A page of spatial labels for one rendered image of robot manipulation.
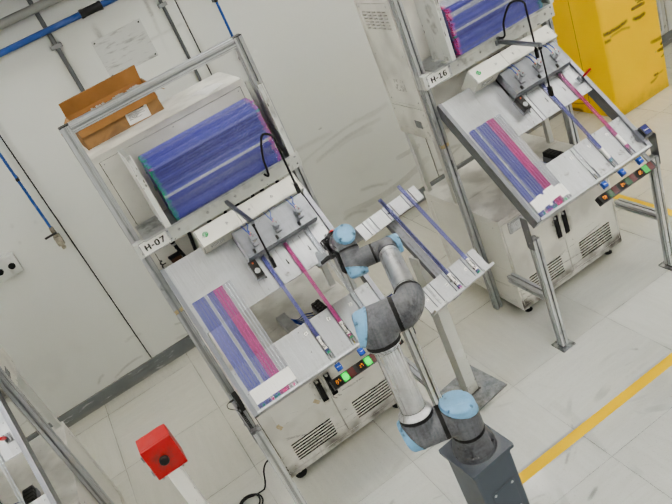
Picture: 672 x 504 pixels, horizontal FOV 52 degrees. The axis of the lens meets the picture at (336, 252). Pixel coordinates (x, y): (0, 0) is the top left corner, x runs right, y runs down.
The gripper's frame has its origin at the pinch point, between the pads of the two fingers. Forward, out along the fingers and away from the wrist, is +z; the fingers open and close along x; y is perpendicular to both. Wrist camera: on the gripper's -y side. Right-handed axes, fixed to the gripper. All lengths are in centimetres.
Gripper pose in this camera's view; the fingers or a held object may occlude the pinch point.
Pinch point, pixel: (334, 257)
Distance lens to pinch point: 279.9
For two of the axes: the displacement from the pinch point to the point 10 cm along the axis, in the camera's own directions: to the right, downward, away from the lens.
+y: -5.5, -8.3, 0.9
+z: -1.5, 2.1, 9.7
